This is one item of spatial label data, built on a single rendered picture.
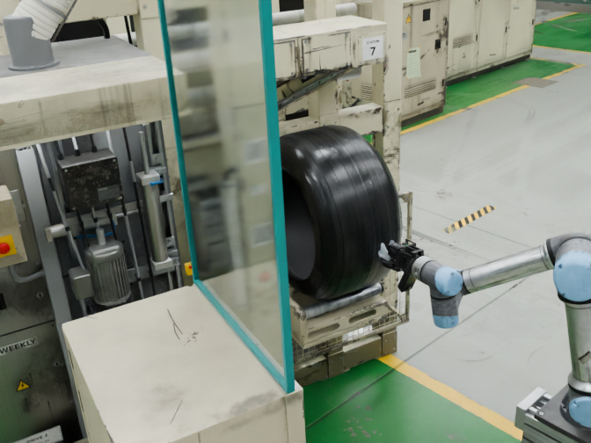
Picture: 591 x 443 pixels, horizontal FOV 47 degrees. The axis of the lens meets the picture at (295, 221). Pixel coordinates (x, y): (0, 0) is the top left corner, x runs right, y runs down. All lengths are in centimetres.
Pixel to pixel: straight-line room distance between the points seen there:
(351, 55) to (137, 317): 127
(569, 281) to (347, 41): 117
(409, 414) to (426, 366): 38
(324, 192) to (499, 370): 182
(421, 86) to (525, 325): 379
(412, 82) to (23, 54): 540
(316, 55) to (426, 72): 487
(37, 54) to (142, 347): 94
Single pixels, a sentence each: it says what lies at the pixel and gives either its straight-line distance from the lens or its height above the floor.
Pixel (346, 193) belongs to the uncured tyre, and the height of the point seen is 136.
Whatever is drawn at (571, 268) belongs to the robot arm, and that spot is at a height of 133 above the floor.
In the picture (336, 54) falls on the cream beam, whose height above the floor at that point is 170.
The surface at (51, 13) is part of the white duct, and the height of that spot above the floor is 195.
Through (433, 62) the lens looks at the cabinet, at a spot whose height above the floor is 59.
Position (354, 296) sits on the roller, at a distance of 247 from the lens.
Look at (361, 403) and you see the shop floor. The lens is 341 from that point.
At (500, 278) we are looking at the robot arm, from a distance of 209.
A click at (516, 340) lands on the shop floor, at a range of 391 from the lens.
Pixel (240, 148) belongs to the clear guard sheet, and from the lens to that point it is 136.
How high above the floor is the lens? 222
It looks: 26 degrees down
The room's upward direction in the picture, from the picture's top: 3 degrees counter-clockwise
